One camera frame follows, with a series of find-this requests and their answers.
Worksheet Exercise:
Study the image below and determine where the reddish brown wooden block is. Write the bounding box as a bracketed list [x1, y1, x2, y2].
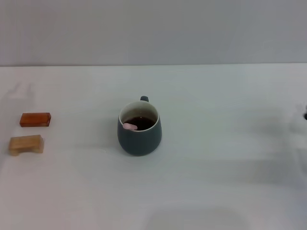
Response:
[19, 112, 53, 128]

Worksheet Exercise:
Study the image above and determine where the dark grey ceramic coffee cup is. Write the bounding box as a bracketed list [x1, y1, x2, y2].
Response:
[117, 95, 163, 157]

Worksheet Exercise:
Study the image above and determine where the light wooden spoon rest block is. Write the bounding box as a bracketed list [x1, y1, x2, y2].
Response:
[9, 135, 46, 157]

